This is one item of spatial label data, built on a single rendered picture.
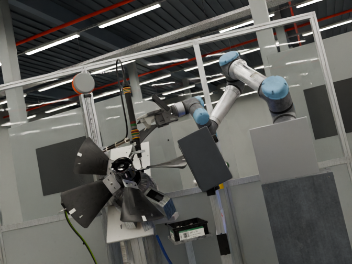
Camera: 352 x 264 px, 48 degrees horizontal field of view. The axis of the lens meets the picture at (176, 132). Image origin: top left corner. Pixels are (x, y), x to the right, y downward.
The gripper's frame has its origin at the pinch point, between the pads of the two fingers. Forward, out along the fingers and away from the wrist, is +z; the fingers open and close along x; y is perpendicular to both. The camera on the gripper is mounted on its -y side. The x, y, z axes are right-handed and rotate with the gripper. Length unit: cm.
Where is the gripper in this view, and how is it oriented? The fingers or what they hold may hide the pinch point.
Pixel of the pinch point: (138, 119)
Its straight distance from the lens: 206.9
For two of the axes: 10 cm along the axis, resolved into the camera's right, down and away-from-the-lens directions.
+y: 3.6, 9.2, -1.6
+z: -9.3, 3.4, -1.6
